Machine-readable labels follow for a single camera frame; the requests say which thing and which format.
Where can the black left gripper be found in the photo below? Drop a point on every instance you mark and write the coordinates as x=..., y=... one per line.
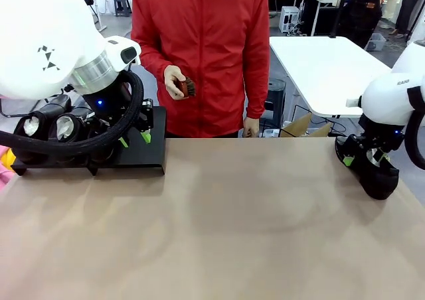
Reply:
x=106, y=104

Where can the person's left hand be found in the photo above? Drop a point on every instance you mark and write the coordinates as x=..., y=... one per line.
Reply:
x=251, y=128

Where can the black vertical pole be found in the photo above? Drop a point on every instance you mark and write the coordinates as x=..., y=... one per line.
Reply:
x=338, y=11

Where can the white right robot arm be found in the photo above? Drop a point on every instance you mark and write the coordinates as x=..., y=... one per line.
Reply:
x=382, y=101

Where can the yellow object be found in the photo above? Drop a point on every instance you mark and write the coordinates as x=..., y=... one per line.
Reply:
x=7, y=159

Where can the pink cloth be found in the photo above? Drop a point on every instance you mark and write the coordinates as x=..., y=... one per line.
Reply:
x=5, y=180

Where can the person's right hand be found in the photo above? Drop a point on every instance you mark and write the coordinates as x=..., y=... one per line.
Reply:
x=172, y=79

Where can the white office desk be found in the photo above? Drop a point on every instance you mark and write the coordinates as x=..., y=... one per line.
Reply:
x=94, y=1

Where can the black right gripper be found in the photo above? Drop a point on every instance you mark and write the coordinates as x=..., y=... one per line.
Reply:
x=378, y=137

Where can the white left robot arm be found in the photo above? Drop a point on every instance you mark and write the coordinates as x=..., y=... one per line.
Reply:
x=40, y=31

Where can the white computer case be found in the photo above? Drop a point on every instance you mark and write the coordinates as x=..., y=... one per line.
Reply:
x=289, y=19

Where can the black round bin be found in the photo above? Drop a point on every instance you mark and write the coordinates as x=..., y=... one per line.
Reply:
x=277, y=97

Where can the person's left forearm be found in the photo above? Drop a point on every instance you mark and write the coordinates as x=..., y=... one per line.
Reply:
x=259, y=94

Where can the person in red jacket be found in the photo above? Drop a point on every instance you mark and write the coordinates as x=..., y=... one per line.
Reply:
x=212, y=47

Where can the white folding table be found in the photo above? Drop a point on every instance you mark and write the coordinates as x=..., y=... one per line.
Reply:
x=325, y=67

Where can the grey plastic step stool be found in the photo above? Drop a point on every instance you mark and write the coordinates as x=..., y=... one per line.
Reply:
x=122, y=4

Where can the brown wooden shoe brush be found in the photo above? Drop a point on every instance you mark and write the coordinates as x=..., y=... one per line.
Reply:
x=189, y=87

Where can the white paper shoe stuffing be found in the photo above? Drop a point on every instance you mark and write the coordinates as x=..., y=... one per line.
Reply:
x=31, y=126
x=63, y=130

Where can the grey plastic storage bin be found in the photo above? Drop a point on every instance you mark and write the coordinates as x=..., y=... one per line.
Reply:
x=376, y=42

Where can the background person in black apron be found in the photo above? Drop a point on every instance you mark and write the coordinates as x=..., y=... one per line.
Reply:
x=360, y=11

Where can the person's right forearm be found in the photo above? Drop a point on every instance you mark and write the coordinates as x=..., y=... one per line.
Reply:
x=156, y=69

